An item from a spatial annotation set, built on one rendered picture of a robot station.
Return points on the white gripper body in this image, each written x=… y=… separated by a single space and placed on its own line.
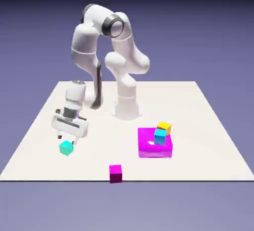
x=69 y=126

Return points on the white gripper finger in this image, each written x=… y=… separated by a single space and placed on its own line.
x=60 y=133
x=75 y=139

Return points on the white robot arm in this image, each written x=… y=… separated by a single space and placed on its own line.
x=123 y=44

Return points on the small turquoise cube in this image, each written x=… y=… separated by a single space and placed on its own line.
x=66 y=147

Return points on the small magenta cube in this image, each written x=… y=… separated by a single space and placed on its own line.
x=115 y=173

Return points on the small blue cube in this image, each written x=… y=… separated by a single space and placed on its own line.
x=160 y=138

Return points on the small yellow cube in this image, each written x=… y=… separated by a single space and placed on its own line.
x=165 y=126

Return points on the large magenta box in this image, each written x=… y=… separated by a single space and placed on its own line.
x=147 y=145

